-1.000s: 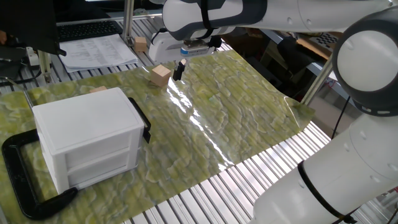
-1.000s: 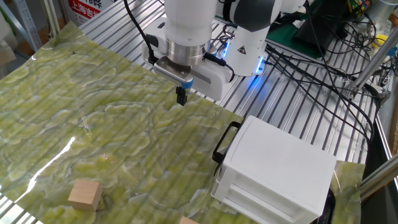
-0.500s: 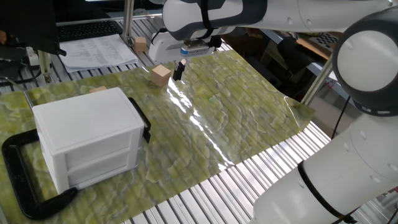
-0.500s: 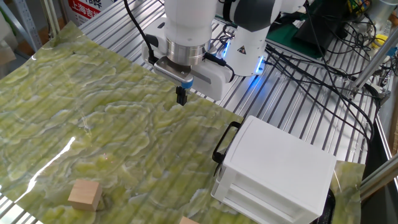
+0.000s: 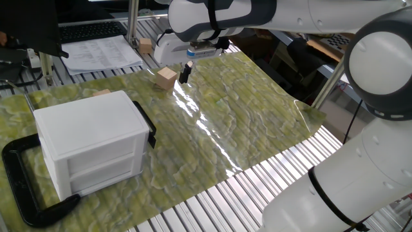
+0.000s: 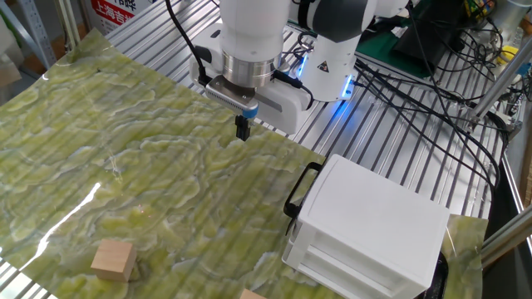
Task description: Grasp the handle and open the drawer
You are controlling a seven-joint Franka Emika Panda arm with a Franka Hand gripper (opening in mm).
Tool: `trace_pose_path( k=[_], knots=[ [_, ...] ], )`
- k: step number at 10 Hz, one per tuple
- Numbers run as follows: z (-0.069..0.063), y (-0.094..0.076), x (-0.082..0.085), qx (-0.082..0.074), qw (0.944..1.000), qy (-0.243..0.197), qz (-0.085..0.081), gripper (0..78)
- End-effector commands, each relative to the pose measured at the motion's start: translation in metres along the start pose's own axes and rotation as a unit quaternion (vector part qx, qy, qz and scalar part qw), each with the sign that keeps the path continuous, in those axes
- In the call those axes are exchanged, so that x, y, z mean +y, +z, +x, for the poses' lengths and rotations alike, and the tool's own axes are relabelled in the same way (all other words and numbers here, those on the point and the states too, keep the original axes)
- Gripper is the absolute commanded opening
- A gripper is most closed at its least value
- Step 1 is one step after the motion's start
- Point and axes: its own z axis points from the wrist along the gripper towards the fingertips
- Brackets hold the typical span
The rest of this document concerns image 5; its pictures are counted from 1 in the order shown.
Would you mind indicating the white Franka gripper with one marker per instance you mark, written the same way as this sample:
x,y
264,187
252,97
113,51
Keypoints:
x,y
169,50

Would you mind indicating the wooden cube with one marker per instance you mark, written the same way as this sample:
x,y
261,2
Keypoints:
x,y
145,45
166,78
101,92

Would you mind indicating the green marble pattern mat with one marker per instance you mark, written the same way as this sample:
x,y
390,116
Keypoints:
x,y
225,112

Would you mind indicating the black white checkerboard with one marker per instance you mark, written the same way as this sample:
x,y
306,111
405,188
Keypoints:
x,y
337,41

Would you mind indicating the white plastic drawer cabinet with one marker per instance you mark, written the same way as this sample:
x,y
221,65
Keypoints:
x,y
87,122

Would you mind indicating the black C-clamp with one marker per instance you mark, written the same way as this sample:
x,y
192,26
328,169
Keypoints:
x,y
19,187

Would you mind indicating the white printed paper stack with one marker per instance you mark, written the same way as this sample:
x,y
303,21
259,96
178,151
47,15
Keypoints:
x,y
99,54

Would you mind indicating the black keyboard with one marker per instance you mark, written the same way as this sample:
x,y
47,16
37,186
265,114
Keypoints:
x,y
90,30

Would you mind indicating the black monitor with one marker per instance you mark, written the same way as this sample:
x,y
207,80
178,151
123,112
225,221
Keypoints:
x,y
29,22

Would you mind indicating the aluminium profile post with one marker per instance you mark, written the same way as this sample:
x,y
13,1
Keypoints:
x,y
328,83
132,22
46,67

